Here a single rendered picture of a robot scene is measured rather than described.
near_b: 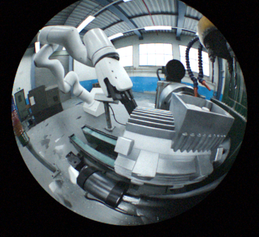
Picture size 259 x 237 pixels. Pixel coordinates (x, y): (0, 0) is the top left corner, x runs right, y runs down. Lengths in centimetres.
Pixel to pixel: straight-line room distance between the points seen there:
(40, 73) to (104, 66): 685
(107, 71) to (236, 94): 49
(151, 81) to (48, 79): 812
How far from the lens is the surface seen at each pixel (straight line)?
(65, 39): 33
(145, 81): 587
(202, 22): 22
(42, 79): 688
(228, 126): 17
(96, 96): 50
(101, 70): 18
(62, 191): 49
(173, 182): 16
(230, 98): 45
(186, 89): 36
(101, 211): 40
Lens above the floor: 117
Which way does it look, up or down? 23 degrees down
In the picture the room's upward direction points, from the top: straight up
